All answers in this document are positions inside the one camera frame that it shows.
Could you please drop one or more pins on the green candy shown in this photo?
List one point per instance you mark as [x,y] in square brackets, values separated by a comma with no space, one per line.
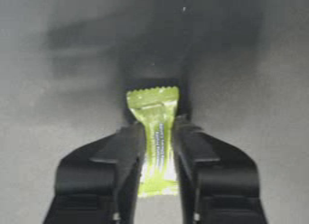
[154,113]

